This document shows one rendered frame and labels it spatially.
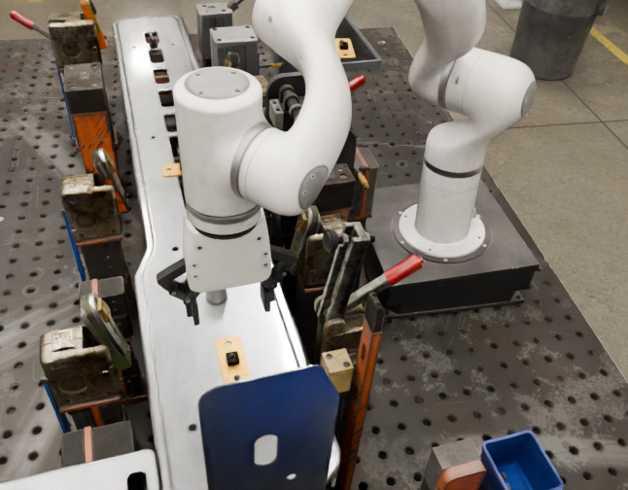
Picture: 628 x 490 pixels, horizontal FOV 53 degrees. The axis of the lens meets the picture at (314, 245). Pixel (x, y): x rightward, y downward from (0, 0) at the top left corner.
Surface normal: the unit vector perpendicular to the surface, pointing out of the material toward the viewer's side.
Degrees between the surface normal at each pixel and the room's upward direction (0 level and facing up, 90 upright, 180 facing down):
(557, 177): 0
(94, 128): 90
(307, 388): 90
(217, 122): 90
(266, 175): 59
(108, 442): 0
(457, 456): 0
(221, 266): 92
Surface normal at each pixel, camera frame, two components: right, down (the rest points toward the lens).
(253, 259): 0.39, 0.66
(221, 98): 0.09, -0.59
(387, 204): 0.00, -0.75
